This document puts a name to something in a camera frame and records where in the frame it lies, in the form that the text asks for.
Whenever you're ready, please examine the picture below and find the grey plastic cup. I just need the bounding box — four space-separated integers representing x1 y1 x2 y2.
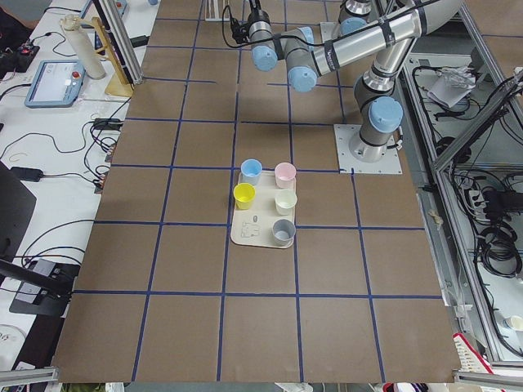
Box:
272 219 296 247

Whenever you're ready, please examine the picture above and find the wooden paper towel stand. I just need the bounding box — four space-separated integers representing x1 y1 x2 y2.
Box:
78 16 133 97

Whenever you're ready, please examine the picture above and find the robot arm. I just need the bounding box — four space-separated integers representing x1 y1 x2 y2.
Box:
235 1 462 163

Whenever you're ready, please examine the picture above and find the black braided left cable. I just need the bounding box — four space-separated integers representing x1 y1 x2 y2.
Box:
221 3 254 49

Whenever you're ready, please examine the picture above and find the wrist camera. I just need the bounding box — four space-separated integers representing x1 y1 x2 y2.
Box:
230 16 248 44

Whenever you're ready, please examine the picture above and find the blue teach pendant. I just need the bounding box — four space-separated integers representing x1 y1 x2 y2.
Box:
25 60 85 109

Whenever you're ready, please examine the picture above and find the pink plastic cup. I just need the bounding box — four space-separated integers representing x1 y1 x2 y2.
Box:
275 162 297 189

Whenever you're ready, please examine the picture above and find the cream plastic tray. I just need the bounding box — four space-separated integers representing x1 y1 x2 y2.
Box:
230 171 295 249

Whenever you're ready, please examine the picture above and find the cream plastic cup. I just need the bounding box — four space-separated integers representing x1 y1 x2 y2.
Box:
275 189 297 216

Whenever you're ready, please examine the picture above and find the white wire rack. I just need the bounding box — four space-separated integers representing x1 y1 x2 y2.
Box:
204 0 230 22

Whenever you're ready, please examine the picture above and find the yellow plastic cup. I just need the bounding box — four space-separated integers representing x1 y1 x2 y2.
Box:
233 183 256 210

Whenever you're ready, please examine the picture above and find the blue plastic cup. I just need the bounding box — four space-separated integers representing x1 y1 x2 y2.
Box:
240 158 262 185

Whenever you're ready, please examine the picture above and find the black power adapter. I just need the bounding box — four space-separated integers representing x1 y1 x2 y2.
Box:
10 167 44 182

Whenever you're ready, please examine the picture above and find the aluminium frame post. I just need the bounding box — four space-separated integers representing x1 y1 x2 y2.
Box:
93 0 143 85

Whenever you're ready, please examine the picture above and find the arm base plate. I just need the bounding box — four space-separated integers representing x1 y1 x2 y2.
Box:
333 124 402 175
320 22 341 43

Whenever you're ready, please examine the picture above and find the white paper towel roll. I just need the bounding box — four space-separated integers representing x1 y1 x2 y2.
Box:
60 14 105 80

